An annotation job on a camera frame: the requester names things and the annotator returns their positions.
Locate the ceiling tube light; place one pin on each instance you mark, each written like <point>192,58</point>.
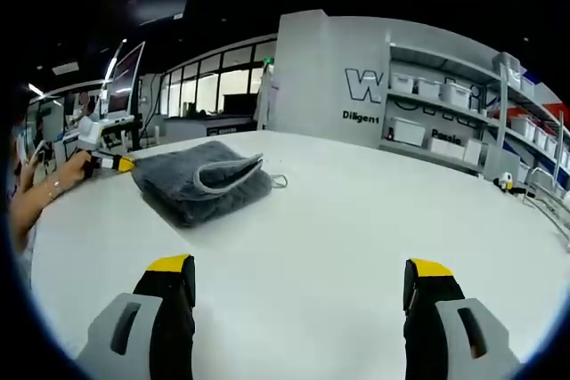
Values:
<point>36,89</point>

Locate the glass window wall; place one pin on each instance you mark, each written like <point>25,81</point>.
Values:
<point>231,82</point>

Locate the black monitor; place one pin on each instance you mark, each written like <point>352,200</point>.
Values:
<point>240,104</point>

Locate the grey metal shelf rack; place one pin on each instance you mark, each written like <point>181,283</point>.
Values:
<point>445,106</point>

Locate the grey plush towel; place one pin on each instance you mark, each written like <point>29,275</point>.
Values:
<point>169,171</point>

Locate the group of white storage boxes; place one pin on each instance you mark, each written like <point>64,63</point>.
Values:
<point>407,131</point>

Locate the large display screen on stand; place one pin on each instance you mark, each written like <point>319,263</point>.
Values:
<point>127,77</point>

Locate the idle hand-held gripper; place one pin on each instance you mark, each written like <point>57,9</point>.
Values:
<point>505,182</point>

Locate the grey counter cabinet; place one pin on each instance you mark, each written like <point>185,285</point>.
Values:
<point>209,124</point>

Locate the white hanging coat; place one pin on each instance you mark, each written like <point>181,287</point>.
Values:
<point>267,99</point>

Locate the person's left hand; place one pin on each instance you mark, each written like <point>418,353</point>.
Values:
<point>75,171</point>

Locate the small black device red light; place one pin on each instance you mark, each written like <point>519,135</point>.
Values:
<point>391,133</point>

